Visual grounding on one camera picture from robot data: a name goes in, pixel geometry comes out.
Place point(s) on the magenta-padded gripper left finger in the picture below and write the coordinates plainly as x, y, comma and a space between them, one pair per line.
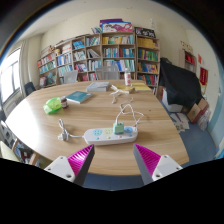
60, 166

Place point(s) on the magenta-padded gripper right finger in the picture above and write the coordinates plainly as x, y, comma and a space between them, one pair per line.
165, 166

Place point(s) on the green charger block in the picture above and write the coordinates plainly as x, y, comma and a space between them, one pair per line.
118, 128

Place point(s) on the papers on floor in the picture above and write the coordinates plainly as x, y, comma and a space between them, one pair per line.
180, 121

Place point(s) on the white power strip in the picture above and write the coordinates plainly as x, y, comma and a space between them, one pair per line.
100, 137

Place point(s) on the white box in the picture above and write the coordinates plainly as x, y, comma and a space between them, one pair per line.
171, 106

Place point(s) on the green plastic bag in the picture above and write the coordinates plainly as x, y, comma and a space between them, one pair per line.
52, 105

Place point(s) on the cardboard box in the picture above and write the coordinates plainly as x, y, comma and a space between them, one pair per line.
196, 111

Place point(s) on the small red-lidded jar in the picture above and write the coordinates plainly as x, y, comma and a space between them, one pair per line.
64, 102

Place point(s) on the teal book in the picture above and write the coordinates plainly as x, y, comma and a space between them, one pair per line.
78, 97

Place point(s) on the yellow book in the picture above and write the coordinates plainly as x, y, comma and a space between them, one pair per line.
141, 87
125, 89

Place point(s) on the dark chair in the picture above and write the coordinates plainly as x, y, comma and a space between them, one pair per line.
29, 88

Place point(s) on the black cloth cover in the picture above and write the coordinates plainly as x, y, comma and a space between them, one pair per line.
178, 83

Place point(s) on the grey book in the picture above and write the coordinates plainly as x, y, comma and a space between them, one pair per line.
98, 86

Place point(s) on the white chair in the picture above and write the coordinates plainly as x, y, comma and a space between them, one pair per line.
70, 77

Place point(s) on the white bottle with red label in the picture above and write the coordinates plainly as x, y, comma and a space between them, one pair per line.
127, 78

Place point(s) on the red hanging decoration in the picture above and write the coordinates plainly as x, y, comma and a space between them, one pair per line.
203, 75

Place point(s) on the window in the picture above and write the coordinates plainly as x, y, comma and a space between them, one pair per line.
10, 76

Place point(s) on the grey mesh chair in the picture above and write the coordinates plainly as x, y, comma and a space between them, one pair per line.
106, 73

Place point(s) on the wooden bookshelf unit with books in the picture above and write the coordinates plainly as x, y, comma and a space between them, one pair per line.
113, 53

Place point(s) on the small wooden wall shelf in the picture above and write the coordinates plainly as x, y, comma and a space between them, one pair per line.
189, 60

